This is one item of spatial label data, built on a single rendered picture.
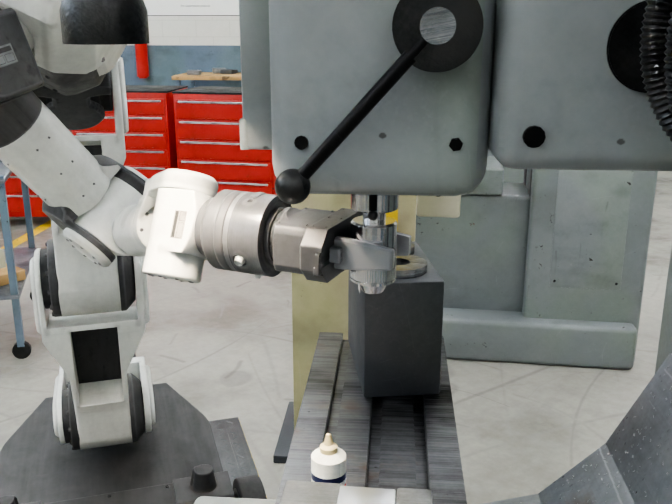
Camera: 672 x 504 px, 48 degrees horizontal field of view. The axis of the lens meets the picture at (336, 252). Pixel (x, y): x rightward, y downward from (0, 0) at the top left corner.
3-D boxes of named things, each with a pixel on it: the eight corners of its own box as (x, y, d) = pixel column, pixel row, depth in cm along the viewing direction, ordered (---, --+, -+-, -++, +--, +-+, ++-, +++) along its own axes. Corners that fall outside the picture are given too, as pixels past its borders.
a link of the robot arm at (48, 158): (73, 251, 113) (-39, 151, 97) (129, 186, 117) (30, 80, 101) (115, 275, 106) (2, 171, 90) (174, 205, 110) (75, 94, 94)
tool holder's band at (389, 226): (386, 222, 80) (386, 213, 79) (404, 233, 75) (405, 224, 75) (344, 225, 78) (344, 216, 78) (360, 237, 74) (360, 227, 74)
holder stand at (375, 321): (363, 398, 117) (364, 275, 112) (347, 341, 138) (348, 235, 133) (440, 395, 118) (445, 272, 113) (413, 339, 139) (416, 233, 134)
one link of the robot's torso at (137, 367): (61, 412, 173) (54, 358, 169) (151, 400, 178) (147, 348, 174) (56, 459, 154) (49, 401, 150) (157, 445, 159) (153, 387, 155)
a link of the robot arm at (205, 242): (233, 182, 79) (142, 173, 84) (214, 283, 78) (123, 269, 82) (278, 204, 90) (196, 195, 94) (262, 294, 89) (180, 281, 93)
